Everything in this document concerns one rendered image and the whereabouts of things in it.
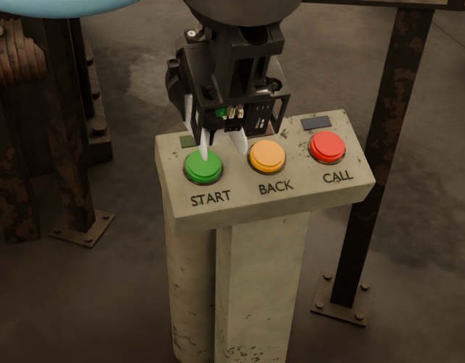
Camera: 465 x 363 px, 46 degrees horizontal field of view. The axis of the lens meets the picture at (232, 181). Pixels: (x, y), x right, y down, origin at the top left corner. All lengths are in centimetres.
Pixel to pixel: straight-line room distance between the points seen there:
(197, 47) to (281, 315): 47
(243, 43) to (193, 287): 62
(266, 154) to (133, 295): 71
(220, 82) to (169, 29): 196
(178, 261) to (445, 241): 79
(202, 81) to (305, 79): 162
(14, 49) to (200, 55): 72
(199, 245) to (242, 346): 16
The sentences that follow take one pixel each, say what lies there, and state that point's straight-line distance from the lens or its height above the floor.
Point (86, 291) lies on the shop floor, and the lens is 129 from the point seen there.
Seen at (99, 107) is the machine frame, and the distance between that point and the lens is 173.
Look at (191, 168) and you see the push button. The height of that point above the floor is 61.
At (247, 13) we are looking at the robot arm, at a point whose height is 85.
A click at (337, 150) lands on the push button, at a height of 61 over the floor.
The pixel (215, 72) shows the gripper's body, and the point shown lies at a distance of 42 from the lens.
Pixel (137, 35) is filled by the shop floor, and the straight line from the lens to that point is 231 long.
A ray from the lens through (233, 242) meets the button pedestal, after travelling 66.
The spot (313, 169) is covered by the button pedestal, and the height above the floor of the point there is 59.
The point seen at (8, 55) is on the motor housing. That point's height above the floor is 49.
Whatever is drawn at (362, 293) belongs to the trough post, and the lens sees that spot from 129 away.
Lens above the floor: 99
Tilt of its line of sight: 40 degrees down
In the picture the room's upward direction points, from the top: 2 degrees clockwise
